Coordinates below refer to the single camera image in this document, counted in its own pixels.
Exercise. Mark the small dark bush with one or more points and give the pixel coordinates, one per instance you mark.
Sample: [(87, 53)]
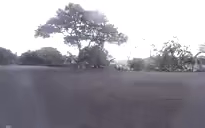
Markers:
[(136, 64)]

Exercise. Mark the large spreading tree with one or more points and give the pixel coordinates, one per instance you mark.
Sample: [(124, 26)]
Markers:
[(83, 26)]

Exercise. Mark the wide dark bush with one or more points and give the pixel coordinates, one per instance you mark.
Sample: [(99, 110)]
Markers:
[(43, 56)]

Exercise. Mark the sparse leafy tree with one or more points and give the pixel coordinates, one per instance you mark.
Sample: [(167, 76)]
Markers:
[(173, 55)]

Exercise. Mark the dark rounded bush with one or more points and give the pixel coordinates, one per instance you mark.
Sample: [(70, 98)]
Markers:
[(3, 56)]

